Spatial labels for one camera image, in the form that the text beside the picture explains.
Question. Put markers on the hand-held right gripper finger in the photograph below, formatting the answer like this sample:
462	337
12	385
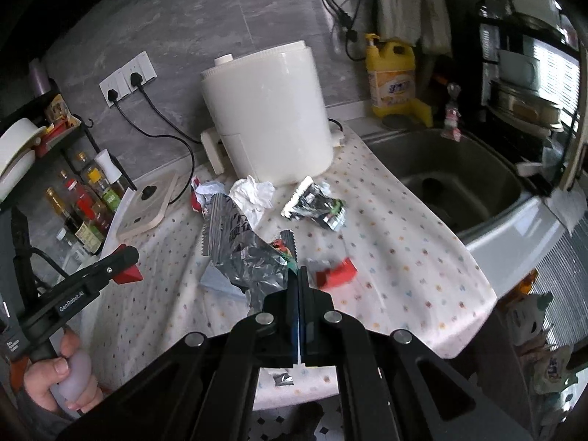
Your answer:
305	317
294	326

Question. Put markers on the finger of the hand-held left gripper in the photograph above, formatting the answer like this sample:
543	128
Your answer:
117	259

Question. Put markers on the red plastic piece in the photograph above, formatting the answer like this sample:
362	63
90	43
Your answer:
337	274

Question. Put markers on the colourful small wrapper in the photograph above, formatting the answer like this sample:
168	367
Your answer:
285	247

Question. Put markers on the grey foil bag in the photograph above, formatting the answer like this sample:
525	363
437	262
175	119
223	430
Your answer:
239	248

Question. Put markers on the red white wrapper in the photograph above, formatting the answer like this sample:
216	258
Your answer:
200	197

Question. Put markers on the silver snack wrapper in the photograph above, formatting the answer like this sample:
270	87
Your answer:
312	204

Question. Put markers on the white tissue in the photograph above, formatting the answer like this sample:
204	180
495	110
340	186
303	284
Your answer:
250	193

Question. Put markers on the person's left hand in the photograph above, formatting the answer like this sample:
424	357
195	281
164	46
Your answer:
55	367

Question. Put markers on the beige power strip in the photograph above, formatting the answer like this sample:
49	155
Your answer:
138	220

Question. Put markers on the clear small bottle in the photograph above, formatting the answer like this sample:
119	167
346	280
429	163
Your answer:
69	246

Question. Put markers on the dark sauce bottle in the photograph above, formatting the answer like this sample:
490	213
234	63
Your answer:
76	227

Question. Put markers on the small foil scrap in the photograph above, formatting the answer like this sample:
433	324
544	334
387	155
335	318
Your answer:
282	379

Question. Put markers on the yellow label bottle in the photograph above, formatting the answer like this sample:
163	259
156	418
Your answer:
94	177

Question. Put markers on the person's dark trouser leg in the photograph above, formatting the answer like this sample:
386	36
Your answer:
301	420

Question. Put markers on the white cap oil bottle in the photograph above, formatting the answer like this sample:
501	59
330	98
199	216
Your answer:
108	165

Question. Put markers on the dotted white cloth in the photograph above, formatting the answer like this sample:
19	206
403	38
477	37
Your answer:
390	248

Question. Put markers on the black spice rack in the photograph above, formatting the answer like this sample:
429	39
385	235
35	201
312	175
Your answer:
69	136

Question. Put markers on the red snack packet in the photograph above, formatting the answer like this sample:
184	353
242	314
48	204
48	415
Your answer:
53	135

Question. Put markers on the white round container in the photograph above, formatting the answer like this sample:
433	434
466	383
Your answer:
16	144

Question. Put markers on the yellow snack packet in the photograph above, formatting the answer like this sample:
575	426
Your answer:
57	108

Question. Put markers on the purple cylinder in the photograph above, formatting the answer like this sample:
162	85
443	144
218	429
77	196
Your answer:
39	78

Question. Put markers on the white air fryer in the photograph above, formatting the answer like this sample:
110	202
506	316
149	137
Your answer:
266	115

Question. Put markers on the steel sink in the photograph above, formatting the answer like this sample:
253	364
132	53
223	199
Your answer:
468	165

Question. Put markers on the orange bottle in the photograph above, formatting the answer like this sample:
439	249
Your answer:
528	283

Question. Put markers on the yellow sponge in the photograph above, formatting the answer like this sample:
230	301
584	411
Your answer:
423	111

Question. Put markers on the small red label bottle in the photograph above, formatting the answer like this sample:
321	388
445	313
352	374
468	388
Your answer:
452	115

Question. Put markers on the white blue detergent pouch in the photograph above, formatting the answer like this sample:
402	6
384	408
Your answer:
551	372

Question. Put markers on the yellow detergent bottle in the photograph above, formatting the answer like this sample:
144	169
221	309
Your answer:
390	78

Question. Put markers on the white paper towel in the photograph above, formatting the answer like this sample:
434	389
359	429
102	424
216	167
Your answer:
564	204

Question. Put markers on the black dish rack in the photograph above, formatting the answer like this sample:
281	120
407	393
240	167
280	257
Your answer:
482	46

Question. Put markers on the hanging white cloth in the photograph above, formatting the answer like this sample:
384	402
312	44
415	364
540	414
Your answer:
436	18
397	4

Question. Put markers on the white wall socket panel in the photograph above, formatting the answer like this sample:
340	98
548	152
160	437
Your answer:
146	62

